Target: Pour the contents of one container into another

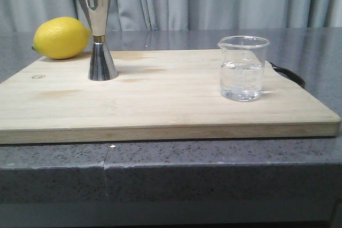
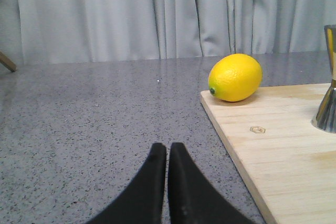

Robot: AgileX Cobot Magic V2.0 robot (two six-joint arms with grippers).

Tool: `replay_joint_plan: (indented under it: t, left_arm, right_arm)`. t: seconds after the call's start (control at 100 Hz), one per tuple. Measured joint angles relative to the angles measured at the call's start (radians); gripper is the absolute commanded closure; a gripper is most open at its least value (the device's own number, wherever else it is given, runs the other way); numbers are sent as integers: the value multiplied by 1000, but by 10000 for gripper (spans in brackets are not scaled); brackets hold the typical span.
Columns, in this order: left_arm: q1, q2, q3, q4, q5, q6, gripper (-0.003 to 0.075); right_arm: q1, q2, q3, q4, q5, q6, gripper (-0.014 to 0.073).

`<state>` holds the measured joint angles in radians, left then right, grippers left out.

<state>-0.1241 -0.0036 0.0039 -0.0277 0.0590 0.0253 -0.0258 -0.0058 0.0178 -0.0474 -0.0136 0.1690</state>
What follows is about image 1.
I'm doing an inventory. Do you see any clear glass beaker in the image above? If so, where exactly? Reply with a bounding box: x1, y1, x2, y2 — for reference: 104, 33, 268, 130
217, 35, 270, 102

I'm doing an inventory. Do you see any steel double jigger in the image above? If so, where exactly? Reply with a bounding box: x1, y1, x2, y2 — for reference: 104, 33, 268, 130
78, 0, 118, 81

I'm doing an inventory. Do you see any wooden cutting board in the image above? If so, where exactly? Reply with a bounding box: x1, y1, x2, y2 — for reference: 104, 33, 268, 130
1, 50, 341, 144

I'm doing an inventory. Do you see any yellow lemon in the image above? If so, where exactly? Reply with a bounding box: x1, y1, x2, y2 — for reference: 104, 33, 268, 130
32, 17, 91, 59

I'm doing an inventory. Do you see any black cutting board handle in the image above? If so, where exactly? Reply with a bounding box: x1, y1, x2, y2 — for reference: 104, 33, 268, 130
270, 62, 306, 89

